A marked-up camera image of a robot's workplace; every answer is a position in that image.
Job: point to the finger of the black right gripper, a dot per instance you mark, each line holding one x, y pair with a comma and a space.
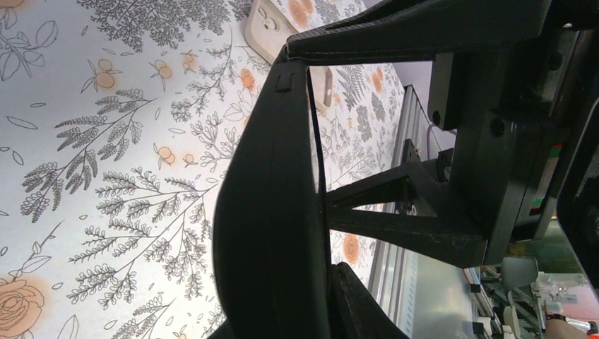
406, 206

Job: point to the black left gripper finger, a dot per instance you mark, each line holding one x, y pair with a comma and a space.
353, 311

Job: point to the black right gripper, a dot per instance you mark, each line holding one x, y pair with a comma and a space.
509, 77

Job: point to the cream phone case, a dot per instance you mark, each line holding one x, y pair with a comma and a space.
266, 32

